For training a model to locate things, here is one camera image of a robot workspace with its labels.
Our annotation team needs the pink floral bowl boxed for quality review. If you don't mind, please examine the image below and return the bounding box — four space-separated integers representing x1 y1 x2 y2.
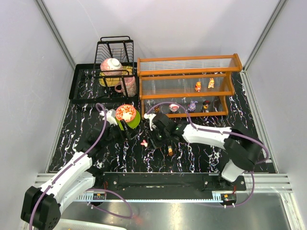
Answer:
100 58 123 76

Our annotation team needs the purple bunny toy figure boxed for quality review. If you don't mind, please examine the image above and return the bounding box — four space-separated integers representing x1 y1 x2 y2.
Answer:
187 101 198 113

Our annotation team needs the pink piglet toy figure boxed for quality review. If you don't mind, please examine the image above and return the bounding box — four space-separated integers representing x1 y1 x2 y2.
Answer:
141 140 148 147

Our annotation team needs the black drain tray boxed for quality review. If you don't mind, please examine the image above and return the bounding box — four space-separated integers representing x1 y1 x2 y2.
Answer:
69 64 139 104

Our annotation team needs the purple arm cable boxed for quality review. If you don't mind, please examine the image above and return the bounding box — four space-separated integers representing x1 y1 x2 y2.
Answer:
146 102 270 208
28 103 133 230

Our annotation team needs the Snow White toy figure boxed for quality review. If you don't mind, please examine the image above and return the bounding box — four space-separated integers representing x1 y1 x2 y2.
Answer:
201 100 210 113

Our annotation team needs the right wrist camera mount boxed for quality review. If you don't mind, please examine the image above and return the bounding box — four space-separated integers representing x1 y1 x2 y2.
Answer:
143 114 156 131

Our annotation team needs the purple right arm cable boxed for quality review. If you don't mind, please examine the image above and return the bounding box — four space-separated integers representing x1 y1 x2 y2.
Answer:
146 102 270 208

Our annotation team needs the black wire dish rack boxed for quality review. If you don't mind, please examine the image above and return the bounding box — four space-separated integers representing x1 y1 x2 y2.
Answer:
93 35 137 98

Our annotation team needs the pink white lamb toy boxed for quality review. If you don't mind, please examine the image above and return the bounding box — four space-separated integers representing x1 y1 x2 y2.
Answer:
169 103 179 113

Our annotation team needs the orange patterned white bowl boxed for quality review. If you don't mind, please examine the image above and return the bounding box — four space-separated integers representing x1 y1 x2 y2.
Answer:
116 104 136 123

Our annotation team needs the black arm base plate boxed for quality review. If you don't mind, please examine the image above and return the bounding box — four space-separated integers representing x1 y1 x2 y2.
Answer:
92 172 247 192

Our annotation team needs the yellow plate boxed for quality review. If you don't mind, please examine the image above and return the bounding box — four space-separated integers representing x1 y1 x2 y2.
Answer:
99 66 134 87

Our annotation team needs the lime green plate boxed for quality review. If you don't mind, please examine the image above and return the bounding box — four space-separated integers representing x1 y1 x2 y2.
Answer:
117 111 141 129

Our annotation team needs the brown rabbit toy figure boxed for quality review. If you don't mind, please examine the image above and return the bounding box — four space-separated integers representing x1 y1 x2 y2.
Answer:
208 78 215 89

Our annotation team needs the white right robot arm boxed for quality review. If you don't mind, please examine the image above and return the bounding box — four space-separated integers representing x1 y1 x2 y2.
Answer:
144 113 263 183

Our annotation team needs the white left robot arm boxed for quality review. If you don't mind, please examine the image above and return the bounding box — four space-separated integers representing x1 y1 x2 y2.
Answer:
21 118 137 230

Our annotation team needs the wooden tiered display shelf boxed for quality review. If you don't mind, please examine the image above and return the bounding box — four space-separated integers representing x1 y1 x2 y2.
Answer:
137 54 242 118

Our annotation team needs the white plastic bin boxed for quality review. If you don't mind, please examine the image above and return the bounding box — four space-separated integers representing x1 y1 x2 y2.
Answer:
54 219 125 230

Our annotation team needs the brown haired small toy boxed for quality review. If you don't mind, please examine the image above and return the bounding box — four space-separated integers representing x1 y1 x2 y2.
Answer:
154 106 160 114

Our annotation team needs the yellow bear toy figure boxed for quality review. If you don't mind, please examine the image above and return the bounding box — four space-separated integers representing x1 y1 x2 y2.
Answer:
195 81 201 92

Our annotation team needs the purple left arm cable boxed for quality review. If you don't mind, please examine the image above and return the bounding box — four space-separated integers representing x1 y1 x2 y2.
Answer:
28 103 133 230

